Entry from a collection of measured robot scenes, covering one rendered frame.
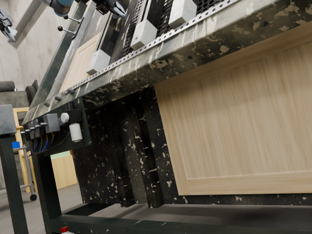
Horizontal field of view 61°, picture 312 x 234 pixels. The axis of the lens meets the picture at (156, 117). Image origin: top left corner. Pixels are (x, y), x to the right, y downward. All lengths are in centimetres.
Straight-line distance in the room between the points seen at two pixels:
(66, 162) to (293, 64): 471
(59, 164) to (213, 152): 431
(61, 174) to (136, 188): 379
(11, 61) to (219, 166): 995
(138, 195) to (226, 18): 104
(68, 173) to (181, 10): 459
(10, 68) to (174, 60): 981
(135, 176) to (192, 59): 80
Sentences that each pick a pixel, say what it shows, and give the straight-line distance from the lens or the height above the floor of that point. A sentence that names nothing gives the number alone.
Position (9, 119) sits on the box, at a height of 84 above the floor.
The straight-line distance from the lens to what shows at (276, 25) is 83.
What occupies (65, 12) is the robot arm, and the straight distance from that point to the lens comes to 151.
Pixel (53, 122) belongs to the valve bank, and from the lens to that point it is 140.
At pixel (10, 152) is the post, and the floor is 64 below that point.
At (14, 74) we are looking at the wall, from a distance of 1055.
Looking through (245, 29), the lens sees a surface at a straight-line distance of 83.
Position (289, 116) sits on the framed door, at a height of 51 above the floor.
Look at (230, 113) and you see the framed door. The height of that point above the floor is 56.
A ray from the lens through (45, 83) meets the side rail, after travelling 205.
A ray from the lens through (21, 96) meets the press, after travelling 814.
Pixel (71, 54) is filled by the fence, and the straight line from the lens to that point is 194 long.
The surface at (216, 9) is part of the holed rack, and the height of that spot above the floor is 88.
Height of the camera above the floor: 55
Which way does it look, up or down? 4 degrees up
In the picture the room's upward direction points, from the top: 13 degrees counter-clockwise
